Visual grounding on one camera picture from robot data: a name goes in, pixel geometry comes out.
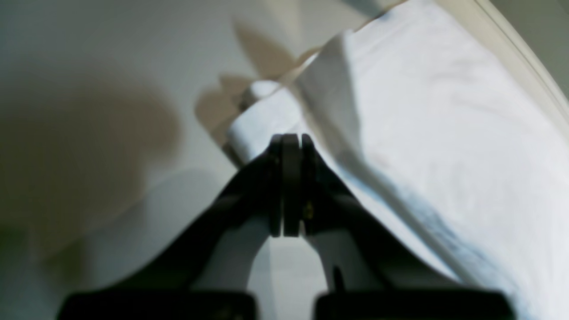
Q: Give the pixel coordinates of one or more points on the white T-shirt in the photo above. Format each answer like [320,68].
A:
[437,141]

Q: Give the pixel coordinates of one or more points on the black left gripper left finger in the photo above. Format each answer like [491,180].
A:
[203,274]

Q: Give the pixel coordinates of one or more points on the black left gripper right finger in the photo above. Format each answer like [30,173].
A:
[372,275]

